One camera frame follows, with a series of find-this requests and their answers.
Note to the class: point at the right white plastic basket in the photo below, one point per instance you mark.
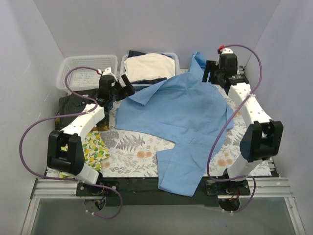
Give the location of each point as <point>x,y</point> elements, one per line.
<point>145,69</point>

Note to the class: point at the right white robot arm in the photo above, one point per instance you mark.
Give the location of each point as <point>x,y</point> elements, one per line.
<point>263,135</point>

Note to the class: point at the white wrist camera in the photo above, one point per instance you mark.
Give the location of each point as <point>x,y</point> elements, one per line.
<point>106,71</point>
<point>224,50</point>

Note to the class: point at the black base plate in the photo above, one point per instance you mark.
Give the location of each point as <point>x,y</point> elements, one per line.
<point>144,191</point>

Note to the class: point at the navy folded garment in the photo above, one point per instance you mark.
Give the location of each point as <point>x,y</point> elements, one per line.
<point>146,79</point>

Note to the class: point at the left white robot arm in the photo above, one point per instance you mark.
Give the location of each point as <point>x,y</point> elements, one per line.
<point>65,147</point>

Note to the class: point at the white plastic basket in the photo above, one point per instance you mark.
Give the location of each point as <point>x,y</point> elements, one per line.
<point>84,79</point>
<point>145,69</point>

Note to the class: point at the floral table mat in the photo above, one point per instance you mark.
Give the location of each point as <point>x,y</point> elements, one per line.
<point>133,154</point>

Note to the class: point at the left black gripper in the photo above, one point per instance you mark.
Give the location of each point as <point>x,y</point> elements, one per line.
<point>126,85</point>

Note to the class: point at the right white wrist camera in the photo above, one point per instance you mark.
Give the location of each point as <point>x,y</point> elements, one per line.
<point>224,50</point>

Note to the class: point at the light blue long sleeve shirt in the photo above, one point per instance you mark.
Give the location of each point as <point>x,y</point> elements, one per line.
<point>186,111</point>

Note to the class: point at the cream folded garment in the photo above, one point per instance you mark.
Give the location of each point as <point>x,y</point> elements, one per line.
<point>149,67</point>

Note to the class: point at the lemon print folded shirt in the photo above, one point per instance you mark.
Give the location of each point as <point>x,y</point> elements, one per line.
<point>94,150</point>

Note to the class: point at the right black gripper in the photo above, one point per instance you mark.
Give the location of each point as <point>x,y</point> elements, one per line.
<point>210,71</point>

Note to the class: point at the left white plastic basket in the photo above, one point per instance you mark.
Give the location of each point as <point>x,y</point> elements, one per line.
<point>84,79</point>

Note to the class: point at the dark striped folded shirt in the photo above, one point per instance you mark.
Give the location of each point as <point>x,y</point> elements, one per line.
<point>71,104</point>

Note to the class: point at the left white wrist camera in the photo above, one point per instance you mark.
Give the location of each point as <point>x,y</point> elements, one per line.
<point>106,71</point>

